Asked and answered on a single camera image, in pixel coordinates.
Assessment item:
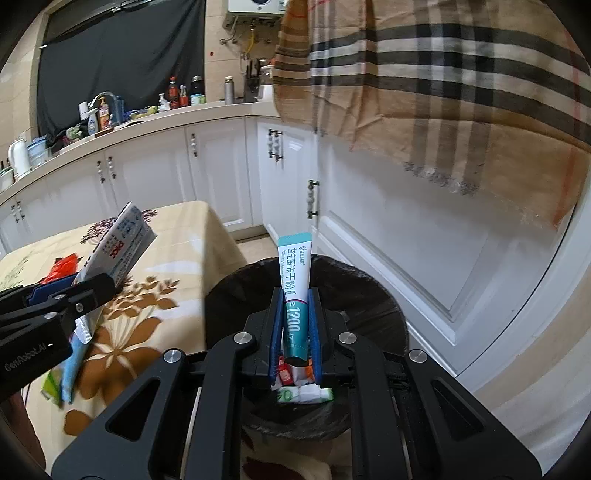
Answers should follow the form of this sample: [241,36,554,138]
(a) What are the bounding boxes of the green stick sachet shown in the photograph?
[41,371,63,407]

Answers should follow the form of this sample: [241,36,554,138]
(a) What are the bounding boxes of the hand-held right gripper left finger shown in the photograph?
[51,287,284,480]

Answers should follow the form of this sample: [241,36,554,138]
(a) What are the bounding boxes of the red-orange plastic bag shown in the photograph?
[41,254,79,284]

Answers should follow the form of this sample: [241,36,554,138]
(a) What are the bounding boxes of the black knife block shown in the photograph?
[243,58,262,103]

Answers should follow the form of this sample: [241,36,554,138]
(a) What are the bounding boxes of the white electric kettle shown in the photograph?
[8,138,29,178]

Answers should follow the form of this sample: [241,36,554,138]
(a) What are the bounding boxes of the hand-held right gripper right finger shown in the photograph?
[307,286,543,480]

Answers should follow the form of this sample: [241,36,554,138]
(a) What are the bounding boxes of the beige plaid cloth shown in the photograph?
[272,0,591,232]

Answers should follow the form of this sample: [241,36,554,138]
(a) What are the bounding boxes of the black curtain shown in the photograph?
[37,0,206,139]

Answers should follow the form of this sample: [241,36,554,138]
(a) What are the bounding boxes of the teal white toothpaste tube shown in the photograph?
[277,233,313,367]

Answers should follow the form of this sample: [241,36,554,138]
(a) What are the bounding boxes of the small red bottle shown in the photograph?
[276,354,297,387]

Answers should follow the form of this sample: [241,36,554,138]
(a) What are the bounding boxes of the white water heater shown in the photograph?
[226,0,284,17]

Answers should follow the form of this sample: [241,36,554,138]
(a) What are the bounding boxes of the white tube with green print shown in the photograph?
[276,385,334,404]

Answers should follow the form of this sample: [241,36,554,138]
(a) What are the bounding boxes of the chrome faucet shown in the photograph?
[89,91,116,123]

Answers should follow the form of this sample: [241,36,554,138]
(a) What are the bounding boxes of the bin with black liner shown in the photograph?
[203,254,409,441]

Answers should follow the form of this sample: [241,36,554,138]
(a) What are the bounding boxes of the floral printed tablecloth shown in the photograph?
[0,200,333,480]

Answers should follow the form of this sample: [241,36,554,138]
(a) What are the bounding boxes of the white base cabinets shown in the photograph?
[0,113,591,416]

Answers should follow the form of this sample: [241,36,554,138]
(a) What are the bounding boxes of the large blue white powder sachet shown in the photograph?
[74,200,158,344]

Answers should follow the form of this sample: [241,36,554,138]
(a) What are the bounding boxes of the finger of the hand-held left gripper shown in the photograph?
[0,276,77,317]
[0,273,116,335]

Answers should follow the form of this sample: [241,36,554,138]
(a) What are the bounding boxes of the blue stick sachet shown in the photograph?
[59,339,90,403]

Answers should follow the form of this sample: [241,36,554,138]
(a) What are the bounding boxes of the clear filter pitcher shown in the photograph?
[27,138,49,169]

